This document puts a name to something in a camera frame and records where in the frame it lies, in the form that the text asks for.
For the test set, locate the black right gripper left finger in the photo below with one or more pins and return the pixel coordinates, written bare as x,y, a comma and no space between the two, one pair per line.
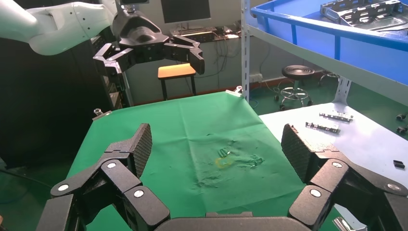
121,178

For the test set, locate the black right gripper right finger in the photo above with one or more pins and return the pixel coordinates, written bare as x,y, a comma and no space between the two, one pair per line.
338,185

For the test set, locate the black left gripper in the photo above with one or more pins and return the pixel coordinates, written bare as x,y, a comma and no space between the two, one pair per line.
140,35

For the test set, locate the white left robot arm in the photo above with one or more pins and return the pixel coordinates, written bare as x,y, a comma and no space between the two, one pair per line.
60,25

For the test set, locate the orange-topped square stool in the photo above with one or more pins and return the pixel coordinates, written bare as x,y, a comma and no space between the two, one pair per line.
176,70

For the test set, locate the silver binder clip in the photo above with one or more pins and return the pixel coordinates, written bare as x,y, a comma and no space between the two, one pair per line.
101,113
347,224
236,90

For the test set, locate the black equipment rack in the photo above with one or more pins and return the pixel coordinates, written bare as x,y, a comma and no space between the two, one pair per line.
118,89

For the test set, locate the dark desktop equipment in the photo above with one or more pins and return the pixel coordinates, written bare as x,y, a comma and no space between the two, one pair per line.
197,35

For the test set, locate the dark computer monitor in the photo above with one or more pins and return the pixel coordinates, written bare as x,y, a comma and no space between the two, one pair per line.
185,10

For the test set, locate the small toothed metal strip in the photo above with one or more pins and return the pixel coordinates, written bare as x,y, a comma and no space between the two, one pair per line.
322,127
336,116

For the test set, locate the tiny black plastic piece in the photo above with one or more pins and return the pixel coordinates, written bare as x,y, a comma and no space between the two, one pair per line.
399,164

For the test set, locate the green table cloth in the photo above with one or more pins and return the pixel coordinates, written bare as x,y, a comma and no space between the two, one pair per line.
178,137

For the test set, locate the black caster wheel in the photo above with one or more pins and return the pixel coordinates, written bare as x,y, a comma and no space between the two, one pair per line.
401,129
400,117

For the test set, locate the white power strip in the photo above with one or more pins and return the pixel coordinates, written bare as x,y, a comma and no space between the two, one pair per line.
256,78

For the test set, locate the black partition panel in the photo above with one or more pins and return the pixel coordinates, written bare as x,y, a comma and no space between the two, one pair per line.
41,105

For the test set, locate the chrome stool base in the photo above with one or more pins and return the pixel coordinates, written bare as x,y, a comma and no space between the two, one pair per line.
329,76

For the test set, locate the blue plastic bin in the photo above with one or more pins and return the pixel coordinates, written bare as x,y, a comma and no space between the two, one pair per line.
366,54

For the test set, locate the notched stamped metal plate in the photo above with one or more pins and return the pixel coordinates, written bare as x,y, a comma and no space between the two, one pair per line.
379,23

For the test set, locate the silver stamped metal plate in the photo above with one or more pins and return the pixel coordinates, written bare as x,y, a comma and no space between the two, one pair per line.
350,9

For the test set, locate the white slotted steel post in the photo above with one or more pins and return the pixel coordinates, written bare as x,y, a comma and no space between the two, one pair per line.
245,47
341,91

